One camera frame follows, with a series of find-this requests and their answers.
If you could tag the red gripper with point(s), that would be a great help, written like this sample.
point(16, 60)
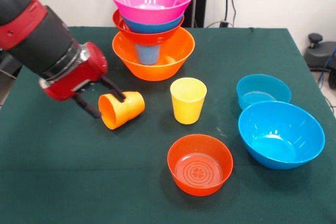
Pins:
point(81, 77)

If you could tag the orange cup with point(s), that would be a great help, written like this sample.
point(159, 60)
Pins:
point(131, 110)

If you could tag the blue cup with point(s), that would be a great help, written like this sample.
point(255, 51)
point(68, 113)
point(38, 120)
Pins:
point(148, 54)

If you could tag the large orange bowl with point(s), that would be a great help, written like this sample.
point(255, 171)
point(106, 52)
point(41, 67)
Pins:
point(168, 69)

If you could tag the wide red bowl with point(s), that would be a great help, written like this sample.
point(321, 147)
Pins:
point(147, 37)

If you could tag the large blue bowl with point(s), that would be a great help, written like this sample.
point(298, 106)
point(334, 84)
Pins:
point(281, 134)
point(152, 27)

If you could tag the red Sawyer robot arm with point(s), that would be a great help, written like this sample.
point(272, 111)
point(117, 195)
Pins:
point(34, 37)

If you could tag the yellow cup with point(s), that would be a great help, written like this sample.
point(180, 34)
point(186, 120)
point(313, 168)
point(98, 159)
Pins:
point(188, 108)

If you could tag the dark green table cloth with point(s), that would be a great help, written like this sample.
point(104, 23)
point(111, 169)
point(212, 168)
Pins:
point(147, 205)

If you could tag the small red bowl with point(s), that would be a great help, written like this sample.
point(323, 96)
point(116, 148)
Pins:
point(199, 171)

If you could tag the small teal blue bowl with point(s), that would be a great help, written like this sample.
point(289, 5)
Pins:
point(262, 90)

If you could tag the black pedestal leg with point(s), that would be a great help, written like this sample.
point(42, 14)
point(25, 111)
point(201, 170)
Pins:
point(8, 64)
point(319, 56)

